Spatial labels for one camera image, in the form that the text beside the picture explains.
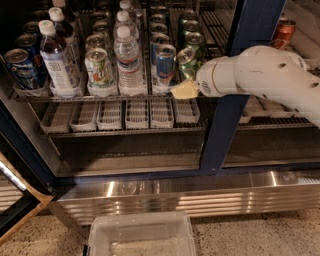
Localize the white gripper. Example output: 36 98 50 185
170 58 222 99

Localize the green soda can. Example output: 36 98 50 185
180 20 201 37
178 9 198 25
184 32 205 56
177 48 199 80

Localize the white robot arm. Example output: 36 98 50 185
170 46 320 127

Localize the front blue energy drink can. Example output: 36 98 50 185
156 44 176 87

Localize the blue energy drink can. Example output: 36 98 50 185
150 33 169 77
156 44 176 87

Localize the front white patterned can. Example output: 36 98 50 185
85 48 114 88

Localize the white patterned can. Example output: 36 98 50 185
85 48 114 88
85 33 106 50

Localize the steel fridge base grille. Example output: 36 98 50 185
52 170 320 226

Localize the orange soda can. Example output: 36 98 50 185
270 18 296 50

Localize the blue pepsi can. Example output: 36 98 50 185
14 33 48 80
4 48 40 90

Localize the front blue pepsi can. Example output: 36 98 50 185
4 48 40 90

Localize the open fridge door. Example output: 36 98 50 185
0 134 53 245

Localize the front clear water bottle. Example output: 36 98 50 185
114 26 143 89

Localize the clear water bottle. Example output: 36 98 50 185
113 11 140 40
114 26 143 89

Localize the front dark juice bottle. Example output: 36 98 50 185
38 20 77 89

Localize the dark juice bottle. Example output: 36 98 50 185
38 20 77 89
49 7 80 67

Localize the clear plastic bin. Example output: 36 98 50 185
86 211 197 256

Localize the top wire shelf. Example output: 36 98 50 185
13 6 320 103

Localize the wire shelf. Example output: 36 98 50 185
13 6 320 103
40 98 311 138

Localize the blue fridge door frame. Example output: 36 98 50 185
201 0 286 174

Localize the lower wire shelf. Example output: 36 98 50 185
40 98 311 138

